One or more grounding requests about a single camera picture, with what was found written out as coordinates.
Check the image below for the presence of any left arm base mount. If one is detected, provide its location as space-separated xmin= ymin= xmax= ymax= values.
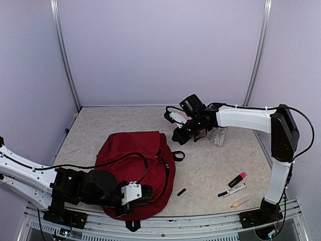
xmin=43 ymin=209 xmax=87 ymax=229

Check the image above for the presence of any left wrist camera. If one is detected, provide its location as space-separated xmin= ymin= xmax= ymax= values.
xmin=141 ymin=185 xmax=154 ymax=200

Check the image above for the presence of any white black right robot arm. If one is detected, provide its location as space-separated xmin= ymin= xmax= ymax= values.
xmin=164 ymin=94 xmax=311 ymax=223

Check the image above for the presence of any aluminium corner post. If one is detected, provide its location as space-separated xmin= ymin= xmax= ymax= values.
xmin=50 ymin=0 xmax=82 ymax=112
xmin=243 ymin=0 xmax=272 ymax=106

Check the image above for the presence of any blue capped marker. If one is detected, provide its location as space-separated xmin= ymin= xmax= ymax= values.
xmin=218 ymin=183 xmax=246 ymax=197

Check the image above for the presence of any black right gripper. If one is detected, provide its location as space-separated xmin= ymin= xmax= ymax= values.
xmin=171 ymin=115 xmax=207 ymax=146

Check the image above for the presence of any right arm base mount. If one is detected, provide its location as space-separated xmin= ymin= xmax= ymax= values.
xmin=239 ymin=209 xmax=283 ymax=228

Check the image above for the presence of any small black cap piece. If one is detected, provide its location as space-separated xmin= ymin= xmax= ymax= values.
xmin=177 ymin=188 xmax=187 ymax=196

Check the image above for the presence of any right aluminium corner post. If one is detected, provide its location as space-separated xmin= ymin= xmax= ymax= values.
xmin=243 ymin=0 xmax=272 ymax=106

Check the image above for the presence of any pink highlighter black cap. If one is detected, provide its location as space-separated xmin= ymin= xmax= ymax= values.
xmin=228 ymin=172 xmax=247 ymax=188

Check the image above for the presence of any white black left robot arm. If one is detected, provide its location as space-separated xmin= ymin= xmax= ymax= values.
xmin=1 ymin=140 xmax=153 ymax=223

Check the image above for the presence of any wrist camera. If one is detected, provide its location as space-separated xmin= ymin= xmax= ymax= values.
xmin=141 ymin=185 xmax=154 ymax=200
xmin=164 ymin=106 xmax=187 ymax=128

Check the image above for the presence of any white pen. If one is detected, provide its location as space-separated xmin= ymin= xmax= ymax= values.
xmin=223 ymin=185 xmax=247 ymax=198

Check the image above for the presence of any aluminium front rail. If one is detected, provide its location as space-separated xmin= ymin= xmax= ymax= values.
xmin=14 ymin=199 xmax=312 ymax=240

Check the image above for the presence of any left aluminium corner post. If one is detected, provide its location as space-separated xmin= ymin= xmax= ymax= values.
xmin=50 ymin=0 xmax=82 ymax=112

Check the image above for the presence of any red student backpack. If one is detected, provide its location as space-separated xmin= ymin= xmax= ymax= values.
xmin=95 ymin=131 xmax=185 ymax=232

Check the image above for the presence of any pink plastic plate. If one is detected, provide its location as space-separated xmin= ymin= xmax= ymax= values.
xmin=175 ymin=112 xmax=189 ymax=123

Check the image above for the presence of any patterned mug orange inside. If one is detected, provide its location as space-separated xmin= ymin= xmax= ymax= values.
xmin=209 ymin=127 xmax=228 ymax=147

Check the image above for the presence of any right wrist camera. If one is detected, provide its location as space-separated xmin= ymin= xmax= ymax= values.
xmin=164 ymin=106 xmax=187 ymax=128

